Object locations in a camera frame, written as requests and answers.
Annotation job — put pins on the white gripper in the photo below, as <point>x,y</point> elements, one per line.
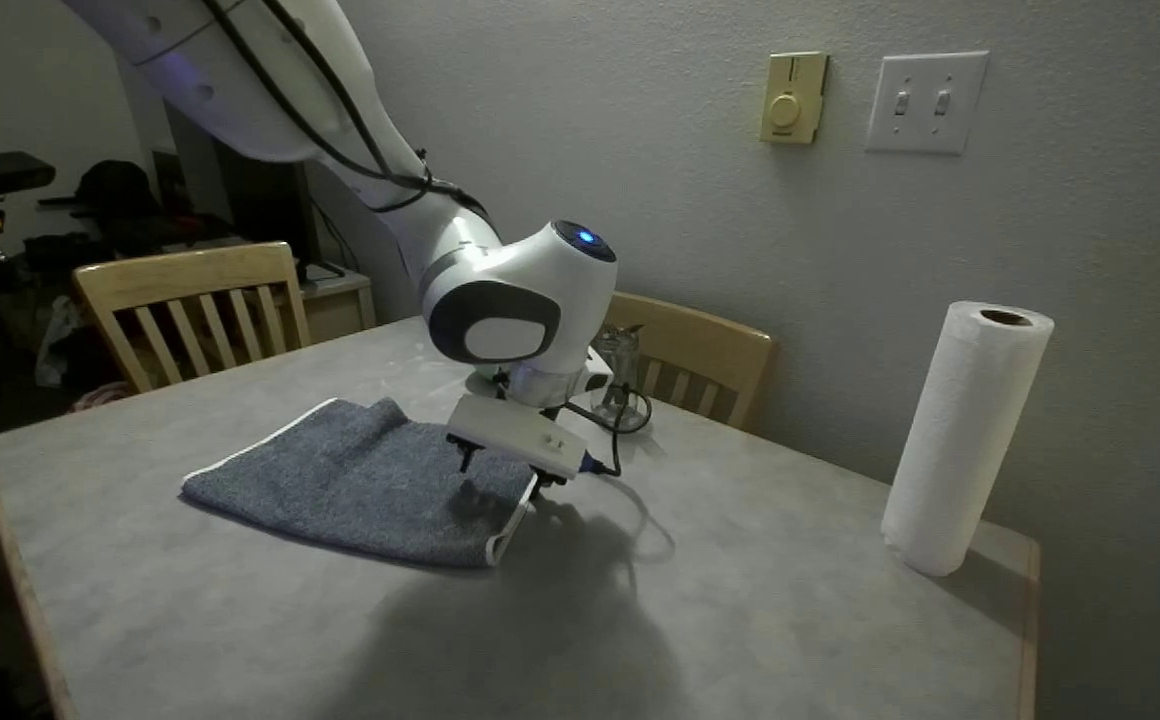
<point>526,434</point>

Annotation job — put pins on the blue speckled towel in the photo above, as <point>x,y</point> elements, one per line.
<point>369,481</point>

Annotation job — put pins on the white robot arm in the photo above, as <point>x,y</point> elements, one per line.
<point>288,83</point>

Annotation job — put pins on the white paper towel roll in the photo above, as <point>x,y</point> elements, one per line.
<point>966,416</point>

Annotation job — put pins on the glass jar with straw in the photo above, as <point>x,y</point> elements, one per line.
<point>622,407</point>

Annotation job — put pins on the wooden chair at table end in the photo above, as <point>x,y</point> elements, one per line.
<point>192,315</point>

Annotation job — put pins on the wooden chair by wall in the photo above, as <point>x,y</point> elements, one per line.
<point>694,359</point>

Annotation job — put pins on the yellow wall thermostat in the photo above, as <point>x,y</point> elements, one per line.
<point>795,98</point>

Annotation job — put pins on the white double light switch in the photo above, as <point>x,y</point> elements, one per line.
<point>925,102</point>

